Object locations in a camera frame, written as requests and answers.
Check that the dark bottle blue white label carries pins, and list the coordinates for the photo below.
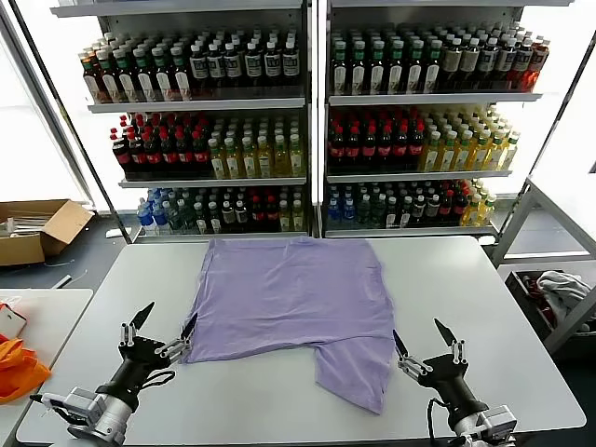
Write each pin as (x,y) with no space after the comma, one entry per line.
(488,60)
(253,66)
(522,58)
(290,64)
(272,65)
(234,67)
(216,68)
(199,69)
(505,59)

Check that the grey metal frame cart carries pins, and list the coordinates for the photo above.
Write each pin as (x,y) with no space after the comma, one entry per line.
(513,219)

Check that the small white carton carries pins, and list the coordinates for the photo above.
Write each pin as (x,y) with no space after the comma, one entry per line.
(9,321)

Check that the orange cloth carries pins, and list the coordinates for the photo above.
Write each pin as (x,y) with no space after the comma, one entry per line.
(18,368)

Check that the yellow juice bottle green label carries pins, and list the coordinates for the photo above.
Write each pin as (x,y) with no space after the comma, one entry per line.
(487,210)
(264,160)
(217,162)
(280,159)
(449,154)
(510,153)
(298,217)
(232,161)
(296,158)
(464,153)
(496,153)
(285,218)
(432,154)
(472,212)
(248,161)
(479,153)

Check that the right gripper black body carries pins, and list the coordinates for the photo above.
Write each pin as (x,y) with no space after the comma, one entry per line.
(447,377)

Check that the dark bottle beige label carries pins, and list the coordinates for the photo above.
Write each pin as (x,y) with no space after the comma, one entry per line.
(470,60)
(451,63)

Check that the red cap cola bottle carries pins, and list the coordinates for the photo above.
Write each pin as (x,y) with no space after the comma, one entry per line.
(185,156)
(385,149)
(447,209)
(201,155)
(352,150)
(153,157)
(137,158)
(416,147)
(169,156)
(401,148)
(460,207)
(336,150)
(121,158)
(257,215)
(271,215)
(369,149)

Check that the orange drink bottle white label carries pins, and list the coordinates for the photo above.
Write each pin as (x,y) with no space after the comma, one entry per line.
(91,81)

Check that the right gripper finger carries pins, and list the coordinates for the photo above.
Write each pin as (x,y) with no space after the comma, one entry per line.
(412,365)
(457,351)

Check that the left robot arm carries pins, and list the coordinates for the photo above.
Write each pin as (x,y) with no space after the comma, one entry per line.
(112,414)

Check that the red garment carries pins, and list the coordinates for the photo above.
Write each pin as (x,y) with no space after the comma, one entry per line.
(545,311)

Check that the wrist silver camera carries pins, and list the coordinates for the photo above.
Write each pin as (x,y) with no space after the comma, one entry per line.
(84,401)
(500,417)

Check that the purple t-shirt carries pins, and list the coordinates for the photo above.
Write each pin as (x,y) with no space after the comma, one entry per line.
(288,298)

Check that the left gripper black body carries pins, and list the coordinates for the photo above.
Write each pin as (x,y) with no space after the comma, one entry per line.
(135,361)

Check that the brown cardboard box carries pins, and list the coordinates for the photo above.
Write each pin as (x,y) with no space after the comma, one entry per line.
(60,228)

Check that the blue label water bottle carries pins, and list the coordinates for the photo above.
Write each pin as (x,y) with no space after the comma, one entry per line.
(146,220)
(334,214)
(348,214)
(160,220)

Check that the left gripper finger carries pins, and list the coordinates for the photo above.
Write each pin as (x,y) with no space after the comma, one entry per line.
(132,326)
(174,349)

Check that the black crate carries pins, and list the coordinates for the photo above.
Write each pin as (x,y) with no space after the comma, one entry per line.
(517,285)

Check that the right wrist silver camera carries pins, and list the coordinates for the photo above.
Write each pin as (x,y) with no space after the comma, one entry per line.
(500,417)

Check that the grey metal shelf unit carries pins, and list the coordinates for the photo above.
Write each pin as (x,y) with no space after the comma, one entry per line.
(195,105)
(433,98)

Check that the dark window post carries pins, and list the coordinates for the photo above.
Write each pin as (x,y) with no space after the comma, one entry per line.
(67,118)
(564,112)

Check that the small white floor object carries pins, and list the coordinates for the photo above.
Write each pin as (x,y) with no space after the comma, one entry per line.
(112,233)

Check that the white packing material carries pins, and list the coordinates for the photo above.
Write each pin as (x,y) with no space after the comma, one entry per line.
(23,220)

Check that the white grey garment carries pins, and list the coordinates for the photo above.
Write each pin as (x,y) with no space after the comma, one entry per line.
(559,285)

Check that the red drink bottle white cap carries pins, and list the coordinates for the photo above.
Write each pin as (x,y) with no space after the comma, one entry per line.
(538,63)

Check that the white side table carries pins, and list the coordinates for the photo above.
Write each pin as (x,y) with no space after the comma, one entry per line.
(51,316)

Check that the dark bottle white cap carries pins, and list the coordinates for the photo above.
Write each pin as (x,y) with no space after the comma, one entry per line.
(419,212)
(433,211)
(228,217)
(241,216)

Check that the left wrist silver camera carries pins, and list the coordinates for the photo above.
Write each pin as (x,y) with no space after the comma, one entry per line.
(84,401)

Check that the green cap dark tea bottle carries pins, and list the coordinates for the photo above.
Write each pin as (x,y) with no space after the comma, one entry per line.
(182,77)
(358,70)
(433,70)
(164,78)
(340,70)
(145,79)
(377,70)
(396,70)
(414,70)
(126,80)
(109,81)

